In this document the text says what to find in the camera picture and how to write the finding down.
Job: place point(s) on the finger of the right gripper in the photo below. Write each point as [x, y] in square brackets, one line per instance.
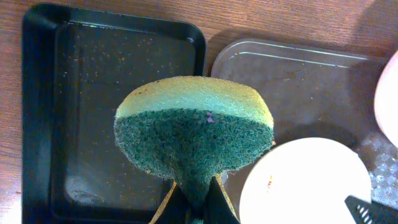
[370, 213]

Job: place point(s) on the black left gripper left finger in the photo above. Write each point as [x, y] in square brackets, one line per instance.
[174, 208]

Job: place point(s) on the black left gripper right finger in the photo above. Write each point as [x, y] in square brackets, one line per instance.
[216, 209]

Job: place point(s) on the white plate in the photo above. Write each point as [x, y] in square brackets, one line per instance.
[385, 100]
[304, 181]

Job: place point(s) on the green yellow sponge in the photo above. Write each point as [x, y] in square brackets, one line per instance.
[191, 128]

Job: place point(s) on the brown serving tray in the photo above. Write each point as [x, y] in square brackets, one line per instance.
[318, 93]

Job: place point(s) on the black rectangular sponge tray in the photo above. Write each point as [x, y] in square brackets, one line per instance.
[77, 67]

